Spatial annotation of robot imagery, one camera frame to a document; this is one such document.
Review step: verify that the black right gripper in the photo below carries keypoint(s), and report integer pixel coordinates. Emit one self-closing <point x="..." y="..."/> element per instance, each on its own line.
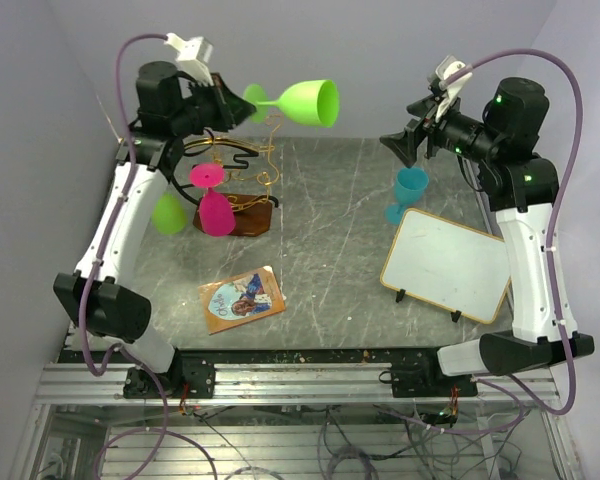
<point x="406" y="143"/>

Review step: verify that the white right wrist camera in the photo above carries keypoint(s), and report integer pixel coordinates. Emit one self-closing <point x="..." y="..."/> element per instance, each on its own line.
<point x="446" y="82"/>

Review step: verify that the aluminium extrusion rail base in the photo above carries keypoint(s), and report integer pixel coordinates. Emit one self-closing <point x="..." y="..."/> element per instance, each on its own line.
<point x="238" y="384"/>

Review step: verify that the small framed whiteboard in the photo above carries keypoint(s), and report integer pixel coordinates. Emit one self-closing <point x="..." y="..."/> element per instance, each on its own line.
<point x="448" y="265"/>

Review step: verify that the light green plastic wine glass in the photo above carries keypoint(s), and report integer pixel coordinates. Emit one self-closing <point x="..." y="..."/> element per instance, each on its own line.
<point x="168" y="216"/>

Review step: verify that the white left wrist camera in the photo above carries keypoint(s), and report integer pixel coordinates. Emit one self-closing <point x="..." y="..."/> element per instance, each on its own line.
<point x="192" y="56"/>

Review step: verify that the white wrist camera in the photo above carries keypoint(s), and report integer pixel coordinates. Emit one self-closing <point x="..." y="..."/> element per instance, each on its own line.
<point x="446" y="82"/>
<point x="192" y="56"/>

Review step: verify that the blue plastic wine glass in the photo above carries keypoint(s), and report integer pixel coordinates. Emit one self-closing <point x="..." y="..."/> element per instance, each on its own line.
<point x="409" y="187"/>

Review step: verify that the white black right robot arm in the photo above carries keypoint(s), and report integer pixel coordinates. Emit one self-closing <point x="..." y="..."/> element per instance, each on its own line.
<point x="523" y="191"/>

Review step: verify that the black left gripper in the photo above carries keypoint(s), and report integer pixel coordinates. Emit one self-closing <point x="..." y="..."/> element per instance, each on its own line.
<point x="233" y="108"/>

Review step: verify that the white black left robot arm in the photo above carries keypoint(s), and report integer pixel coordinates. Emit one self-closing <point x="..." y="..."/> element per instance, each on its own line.
<point x="176" y="100"/>

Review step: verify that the pink plastic wine glass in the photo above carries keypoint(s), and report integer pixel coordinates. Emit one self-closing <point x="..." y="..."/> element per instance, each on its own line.
<point x="214" y="210"/>

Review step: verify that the Othello picture book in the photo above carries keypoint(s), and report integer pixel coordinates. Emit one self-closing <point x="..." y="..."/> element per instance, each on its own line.
<point x="241" y="299"/>

